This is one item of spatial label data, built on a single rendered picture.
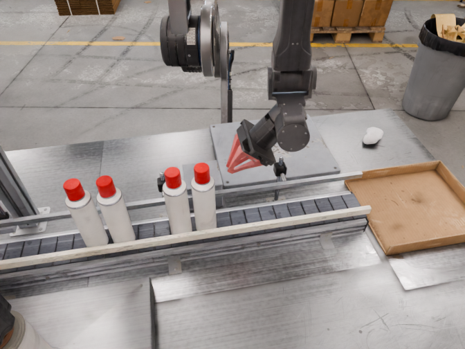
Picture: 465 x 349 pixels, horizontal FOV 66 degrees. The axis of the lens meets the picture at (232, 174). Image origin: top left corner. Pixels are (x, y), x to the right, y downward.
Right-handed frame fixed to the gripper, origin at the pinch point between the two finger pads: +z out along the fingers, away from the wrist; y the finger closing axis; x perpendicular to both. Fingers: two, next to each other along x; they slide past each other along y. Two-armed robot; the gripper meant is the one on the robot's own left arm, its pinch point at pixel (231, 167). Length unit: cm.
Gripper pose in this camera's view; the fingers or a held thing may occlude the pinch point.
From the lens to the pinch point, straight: 78.3
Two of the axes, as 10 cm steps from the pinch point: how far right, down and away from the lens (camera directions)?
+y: 1.7, 7.1, -6.9
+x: 7.5, 3.6, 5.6
